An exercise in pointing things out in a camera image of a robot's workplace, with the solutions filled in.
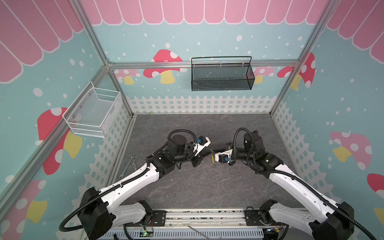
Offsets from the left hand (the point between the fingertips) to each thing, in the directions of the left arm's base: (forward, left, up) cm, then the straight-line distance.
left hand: (208, 154), depth 71 cm
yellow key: (-7, -1, +8) cm, 10 cm away
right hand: (+3, -3, +2) cm, 5 cm away
